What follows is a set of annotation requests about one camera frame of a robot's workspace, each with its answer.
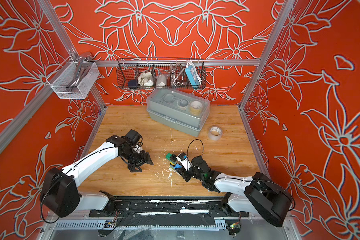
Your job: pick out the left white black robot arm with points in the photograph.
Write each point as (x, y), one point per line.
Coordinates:
(60, 192)

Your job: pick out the blue box in basket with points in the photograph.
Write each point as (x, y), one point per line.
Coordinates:
(192, 75)

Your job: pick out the clear tape roll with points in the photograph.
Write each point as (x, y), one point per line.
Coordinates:
(215, 133)

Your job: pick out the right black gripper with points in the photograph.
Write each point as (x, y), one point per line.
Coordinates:
(184, 173)

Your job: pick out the grey plastic toolbox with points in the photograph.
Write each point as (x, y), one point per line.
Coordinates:
(178, 110)

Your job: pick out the black wire basket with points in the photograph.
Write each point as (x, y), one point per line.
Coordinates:
(168, 73)

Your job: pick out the clear plastic bin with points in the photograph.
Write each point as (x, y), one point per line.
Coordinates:
(74, 80)

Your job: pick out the white crumpled item in basket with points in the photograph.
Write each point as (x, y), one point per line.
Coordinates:
(145, 79)

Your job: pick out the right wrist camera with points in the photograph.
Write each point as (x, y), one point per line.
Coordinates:
(184, 160)

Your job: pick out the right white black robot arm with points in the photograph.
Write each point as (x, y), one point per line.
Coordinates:
(256, 194)

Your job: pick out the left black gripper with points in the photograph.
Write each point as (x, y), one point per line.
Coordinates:
(145, 159)

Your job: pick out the black lego brick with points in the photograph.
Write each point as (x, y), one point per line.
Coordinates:
(173, 158)

